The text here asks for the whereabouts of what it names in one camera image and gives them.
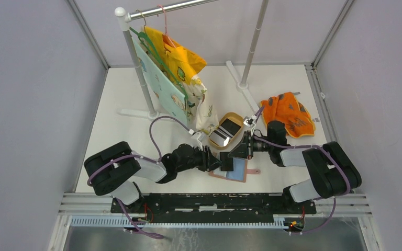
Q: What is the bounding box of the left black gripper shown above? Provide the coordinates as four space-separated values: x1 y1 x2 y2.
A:
176 144 224 173

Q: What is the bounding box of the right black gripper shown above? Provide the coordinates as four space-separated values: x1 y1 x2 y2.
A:
228 131 273 159

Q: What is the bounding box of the black credit card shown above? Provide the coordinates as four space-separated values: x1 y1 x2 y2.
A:
219 152 234 172

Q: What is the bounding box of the white black-striped credit card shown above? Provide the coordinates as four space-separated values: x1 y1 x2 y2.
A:
209 127 231 147

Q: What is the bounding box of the yellow oval tray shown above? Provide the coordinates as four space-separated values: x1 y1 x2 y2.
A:
209 112 244 150

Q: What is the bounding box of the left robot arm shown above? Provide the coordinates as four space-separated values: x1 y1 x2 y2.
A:
84 141 222 213

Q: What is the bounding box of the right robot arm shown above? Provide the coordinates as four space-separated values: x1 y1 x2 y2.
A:
228 120 362 213

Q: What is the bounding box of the cream printed garment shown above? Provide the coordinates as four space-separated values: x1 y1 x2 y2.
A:
183 74 219 135

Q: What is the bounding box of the orange patterned cloth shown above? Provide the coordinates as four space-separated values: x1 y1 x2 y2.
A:
259 92 316 139

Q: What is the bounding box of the light green printed garment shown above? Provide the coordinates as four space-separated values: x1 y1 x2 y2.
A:
133 37 189 126

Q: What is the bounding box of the yellow garment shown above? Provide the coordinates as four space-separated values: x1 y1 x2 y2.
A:
143 26 207 86

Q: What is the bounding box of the pink clothes hanger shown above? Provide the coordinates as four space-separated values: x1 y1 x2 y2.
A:
158 5 176 48

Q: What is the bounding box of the green clothes hanger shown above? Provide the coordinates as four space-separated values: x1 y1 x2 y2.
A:
130 27 188 102

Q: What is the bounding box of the white metal clothes rack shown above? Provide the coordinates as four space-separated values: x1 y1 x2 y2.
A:
114 1 269 120

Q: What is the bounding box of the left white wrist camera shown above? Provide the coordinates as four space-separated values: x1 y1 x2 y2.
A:
188 129 207 149

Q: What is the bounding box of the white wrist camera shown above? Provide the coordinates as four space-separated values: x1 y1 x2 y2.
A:
188 129 207 149
243 115 258 130

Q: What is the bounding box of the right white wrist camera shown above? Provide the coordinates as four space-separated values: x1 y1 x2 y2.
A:
243 115 258 130

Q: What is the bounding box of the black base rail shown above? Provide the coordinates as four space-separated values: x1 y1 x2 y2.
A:
127 193 317 223

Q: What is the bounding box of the white perforated cable tray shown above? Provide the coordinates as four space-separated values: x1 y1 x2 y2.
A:
70 215 288 230

